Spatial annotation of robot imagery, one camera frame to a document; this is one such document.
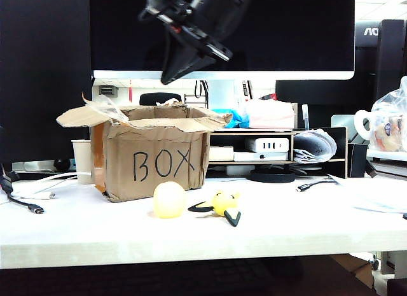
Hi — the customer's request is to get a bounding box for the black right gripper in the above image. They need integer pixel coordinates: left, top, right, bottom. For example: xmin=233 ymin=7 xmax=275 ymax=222
xmin=155 ymin=0 xmax=233 ymax=85

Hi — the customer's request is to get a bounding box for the grey socket box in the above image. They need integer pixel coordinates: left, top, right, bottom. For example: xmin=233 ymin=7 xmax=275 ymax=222
xmin=97 ymin=85 xmax=118 ymax=98

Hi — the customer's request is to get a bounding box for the beige small box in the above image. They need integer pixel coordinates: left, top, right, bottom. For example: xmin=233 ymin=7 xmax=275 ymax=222
xmin=209 ymin=146 xmax=235 ymax=162

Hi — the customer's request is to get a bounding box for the cardboard box marked BOX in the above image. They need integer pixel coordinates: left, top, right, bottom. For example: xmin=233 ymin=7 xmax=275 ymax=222
xmin=56 ymin=100 xmax=233 ymax=203

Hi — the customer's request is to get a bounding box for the round yellow doll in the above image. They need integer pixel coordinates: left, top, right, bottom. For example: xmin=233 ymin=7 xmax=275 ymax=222
xmin=153 ymin=181 xmax=187 ymax=220

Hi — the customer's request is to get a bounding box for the yellow black eared doll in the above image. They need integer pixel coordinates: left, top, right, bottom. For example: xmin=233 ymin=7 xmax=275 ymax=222
xmin=187 ymin=190 xmax=242 ymax=227

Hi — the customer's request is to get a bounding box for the small black box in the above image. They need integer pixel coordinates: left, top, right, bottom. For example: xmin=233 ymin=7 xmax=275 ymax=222
xmin=347 ymin=143 xmax=367 ymax=178

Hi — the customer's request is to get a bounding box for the black office chair back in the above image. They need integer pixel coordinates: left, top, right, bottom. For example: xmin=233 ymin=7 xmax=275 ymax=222
xmin=139 ymin=92 xmax=182 ymax=107

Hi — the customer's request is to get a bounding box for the blue plastic bag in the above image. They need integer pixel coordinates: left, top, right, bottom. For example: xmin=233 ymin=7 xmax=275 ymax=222
xmin=212 ymin=108 xmax=252 ymax=129

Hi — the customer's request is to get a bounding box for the pink white tissue pack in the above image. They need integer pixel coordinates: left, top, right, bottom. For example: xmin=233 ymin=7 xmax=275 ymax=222
xmin=244 ymin=100 xmax=296 ymax=129

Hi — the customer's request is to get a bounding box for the silver-chinned large monitor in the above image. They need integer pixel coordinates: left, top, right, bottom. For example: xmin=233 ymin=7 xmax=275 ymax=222
xmin=88 ymin=0 xmax=356 ymax=81

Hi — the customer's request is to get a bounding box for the white multi-port charger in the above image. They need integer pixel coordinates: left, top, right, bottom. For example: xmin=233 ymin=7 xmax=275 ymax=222
xmin=253 ymin=137 xmax=290 ymax=153

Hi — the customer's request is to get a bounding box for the white flat device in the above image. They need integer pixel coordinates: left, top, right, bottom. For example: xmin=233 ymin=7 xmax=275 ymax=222
xmin=233 ymin=152 xmax=289 ymax=162

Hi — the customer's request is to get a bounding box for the black round base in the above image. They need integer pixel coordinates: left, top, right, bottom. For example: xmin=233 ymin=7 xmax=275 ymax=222
xmin=249 ymin=168 xmax=296 ymax=184

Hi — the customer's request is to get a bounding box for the beige paper cup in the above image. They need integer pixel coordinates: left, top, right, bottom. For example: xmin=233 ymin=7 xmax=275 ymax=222
xmin=71 ymin=139 xmax=93 ymax=185

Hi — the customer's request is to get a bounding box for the folded grey newspaper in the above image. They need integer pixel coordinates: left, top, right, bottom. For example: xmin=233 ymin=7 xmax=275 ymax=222
xmin=292 ymin=128 xmax=338 ymax=164

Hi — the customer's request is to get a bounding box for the black round knob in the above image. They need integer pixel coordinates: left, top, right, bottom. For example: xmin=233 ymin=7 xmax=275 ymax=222
xmin=53 ymin=158 xmax=71 ymax=172

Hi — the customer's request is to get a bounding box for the silver stand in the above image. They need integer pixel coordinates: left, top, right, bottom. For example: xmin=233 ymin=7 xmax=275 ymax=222
xmin=330 ymin=114 xmax=356 ymax=141

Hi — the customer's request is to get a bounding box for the black wooden desk riser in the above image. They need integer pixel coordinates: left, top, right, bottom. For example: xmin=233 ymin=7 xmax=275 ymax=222
xmin=206 ymin=127 xmax=348 ymax=180

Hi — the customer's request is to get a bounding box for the black AOC monitor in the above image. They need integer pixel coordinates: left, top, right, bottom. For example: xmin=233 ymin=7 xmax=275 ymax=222
xmin=354 ymin=18 xmax=406 ymax=101

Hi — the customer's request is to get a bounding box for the clear plastic food bag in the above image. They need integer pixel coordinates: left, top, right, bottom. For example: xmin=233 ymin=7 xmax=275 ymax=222
xmin=368 ymin=75 xmax=407 ymax=153

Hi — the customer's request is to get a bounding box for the black plug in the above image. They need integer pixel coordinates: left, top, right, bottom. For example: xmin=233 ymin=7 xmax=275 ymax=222
xmin=365 ymin=159 xmax=378 ymax=179

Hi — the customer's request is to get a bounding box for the white paper sheet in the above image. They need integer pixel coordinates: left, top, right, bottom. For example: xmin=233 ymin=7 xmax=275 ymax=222
xmin=330 ymin=174 xmax=407 ymax=214

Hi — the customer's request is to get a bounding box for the plain cardboard piece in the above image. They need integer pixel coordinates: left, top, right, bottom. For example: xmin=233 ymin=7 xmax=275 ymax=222
xmin=329 ymin=253 xmax=373 ymax=289

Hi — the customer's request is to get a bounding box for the white table leg with caster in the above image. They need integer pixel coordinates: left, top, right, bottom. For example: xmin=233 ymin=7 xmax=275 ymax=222
xmin=368 ymin=251 xmax=407 ymax=279

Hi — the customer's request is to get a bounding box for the black wire rack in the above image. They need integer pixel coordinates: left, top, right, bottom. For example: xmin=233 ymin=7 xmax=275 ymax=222
xmin=183 ymin=80 xmax=210 ymax=108

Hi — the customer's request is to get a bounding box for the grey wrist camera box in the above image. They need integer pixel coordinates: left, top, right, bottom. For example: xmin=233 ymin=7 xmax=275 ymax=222
xmin=139 ymin=0 xmax=169 ymax=22

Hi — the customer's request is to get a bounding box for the short black cable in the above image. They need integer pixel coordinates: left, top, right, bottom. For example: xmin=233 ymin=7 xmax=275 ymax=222
xmin=295 ymin=178 xmax=338 ymax=193

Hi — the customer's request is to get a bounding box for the white USB cable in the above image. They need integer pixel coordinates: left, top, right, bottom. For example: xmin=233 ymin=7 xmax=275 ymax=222
xmin=12 ymin=171 xmax=79 ymax=201

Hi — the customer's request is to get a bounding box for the black USB-C cable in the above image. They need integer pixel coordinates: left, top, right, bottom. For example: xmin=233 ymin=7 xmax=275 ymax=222
xmin=0 ymin=171 xmax=45 ymax=215

